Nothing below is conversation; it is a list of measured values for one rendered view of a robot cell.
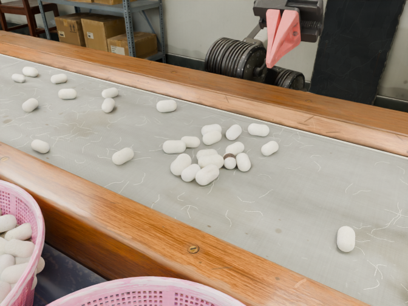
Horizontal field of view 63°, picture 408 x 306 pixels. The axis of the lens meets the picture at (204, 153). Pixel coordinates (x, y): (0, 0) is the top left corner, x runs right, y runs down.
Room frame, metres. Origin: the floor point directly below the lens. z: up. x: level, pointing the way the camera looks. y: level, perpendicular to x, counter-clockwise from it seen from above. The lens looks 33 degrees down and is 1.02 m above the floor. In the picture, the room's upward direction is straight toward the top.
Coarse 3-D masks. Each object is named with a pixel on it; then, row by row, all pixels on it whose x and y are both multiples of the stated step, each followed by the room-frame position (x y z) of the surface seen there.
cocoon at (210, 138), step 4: (208, 132) 0.46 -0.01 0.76; (212, 132) 0.45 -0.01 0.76; (216, 132) 0.46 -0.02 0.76; (204, 136) 0.45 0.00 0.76; (208, 136) 0.44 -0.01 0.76; (212, 136) 0.45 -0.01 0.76; (216, 136) 0.45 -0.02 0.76; (220, 136) 0.45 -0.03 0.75; (204, 140) 0.44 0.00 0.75; (208, 140) 0.44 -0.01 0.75; (212, 140) 0.44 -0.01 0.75; (216, 140) 0.45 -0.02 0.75; (208, 144) 0.44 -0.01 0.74
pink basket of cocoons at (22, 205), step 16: (0, 192) 0.31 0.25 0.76; (16, 192) 0.30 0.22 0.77; (0, 208) 0.30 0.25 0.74; (16, 208) 0.30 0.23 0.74; (32, 208) 0.27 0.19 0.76; (32, 224) 0.27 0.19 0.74; (32, 256) 0.20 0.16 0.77; (32, 272) 0.19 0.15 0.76; (16, 288) 0.17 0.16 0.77; (0, 304) 0.16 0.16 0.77; (16, 304) 0.17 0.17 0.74; (32, 304) 0.21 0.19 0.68
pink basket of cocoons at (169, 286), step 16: (96, 288) 0.17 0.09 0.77; (112, 288) 0.17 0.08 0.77; (128, 288) 0.17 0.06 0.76; (144, 288) 0.18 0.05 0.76; (160, 288) 0.18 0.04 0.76; (176, 288) 0.17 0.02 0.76; (192, 288) 0.17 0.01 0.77; (208, 288) 0.17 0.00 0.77; (48, 304) 0.16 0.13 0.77; (64, 304) 0.16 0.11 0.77; (80, 304) 0.16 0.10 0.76; (96, 304) 0.16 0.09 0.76; (112, 304) 0.17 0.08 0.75; (128, 304) 0.17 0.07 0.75; (144, 304) 0.17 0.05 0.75; (160, 304) 0.17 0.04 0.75; (176, 304) 0.17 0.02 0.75; (192, 304) 0.17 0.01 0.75; (208, 304) 0.16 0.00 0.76; (224, 304) 0.16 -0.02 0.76; (240, 304) 0.16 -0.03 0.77
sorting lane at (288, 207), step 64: (0, 64) 0.84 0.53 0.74; (0, 128) 0.50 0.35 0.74; (64, 128) 0.50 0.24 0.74; (128, 128) 0.50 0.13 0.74; (192, 128) 0.50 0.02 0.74; (128, 192) 0.33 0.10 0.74; (192, 192) 0.33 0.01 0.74; (256, 192) 0.33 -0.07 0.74; (320, 192) 0.33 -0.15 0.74; (384, 192) 0.33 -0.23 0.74; (320, 256) 0.23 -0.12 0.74; (384, 256) 0.23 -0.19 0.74
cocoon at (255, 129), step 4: (252, 124) 0.48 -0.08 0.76; (256, 124) 0.48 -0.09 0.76; (260, 124) 0.48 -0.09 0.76; (264, 124) 0.48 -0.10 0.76; (248, 128) 0.48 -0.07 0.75; (252, 128) 0.47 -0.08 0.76; (256, 128) 0.47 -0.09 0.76; (260, 128) 0.47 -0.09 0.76; (264, 128) 0.47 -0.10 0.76; (268, 128) 0.47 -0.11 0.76; (252, 132) 0.47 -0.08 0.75; (256, 132) 0.47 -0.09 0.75; (260, 132) 0.47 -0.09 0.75; (264, 132) 0.47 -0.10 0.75; (268, 132) 0.47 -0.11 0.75; (264, 136) 0.47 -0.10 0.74
